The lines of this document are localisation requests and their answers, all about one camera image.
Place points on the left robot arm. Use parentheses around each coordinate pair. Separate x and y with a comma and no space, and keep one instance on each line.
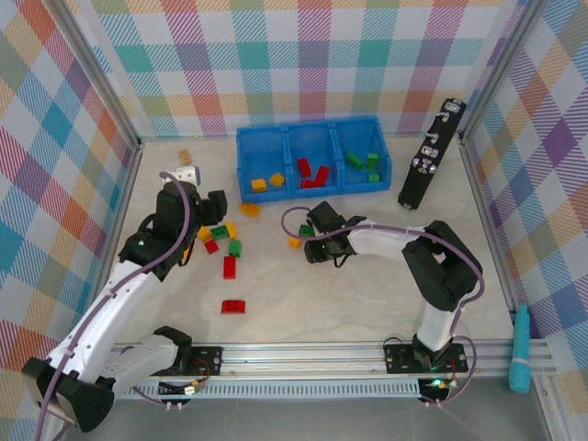
(105,312)

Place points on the green lego brick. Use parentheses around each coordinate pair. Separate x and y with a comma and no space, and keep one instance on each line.
(372,160)
(304,229)
(219,232)
(353,159)
(374,177)
(235,247)

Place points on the red arch lego brick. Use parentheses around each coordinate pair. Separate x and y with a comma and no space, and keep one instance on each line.
(233,306)

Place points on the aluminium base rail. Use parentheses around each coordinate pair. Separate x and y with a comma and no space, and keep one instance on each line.
(298,358)

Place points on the yellow power connector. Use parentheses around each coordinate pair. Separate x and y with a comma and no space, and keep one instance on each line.
(193,388)
(440,385)

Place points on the aluminium frame post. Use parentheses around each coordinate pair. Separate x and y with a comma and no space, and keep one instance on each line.
(98,75)
(500,73)

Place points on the small red lego brick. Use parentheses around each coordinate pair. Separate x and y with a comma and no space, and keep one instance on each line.
(211,246)

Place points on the blue three-compartment bin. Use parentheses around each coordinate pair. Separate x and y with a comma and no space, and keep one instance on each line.
(264,151)

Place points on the aluminium side rail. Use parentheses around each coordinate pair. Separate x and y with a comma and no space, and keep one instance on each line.
(487,229)
(128,184)

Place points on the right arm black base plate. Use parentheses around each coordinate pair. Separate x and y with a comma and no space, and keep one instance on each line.
(399,358)

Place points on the small wooden block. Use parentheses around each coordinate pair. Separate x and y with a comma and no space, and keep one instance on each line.
(184,156)

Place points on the teal marker pen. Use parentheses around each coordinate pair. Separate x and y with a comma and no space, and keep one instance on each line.
(520,358)

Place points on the long red lego brick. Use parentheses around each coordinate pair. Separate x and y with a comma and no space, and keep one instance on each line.
(229,267)

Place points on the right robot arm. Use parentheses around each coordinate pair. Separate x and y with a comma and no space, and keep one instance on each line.
(386,241)

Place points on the black tool holder strip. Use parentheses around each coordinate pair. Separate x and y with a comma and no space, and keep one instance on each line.
(436,138)

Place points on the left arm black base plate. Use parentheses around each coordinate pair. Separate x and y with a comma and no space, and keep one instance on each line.
(209,360)

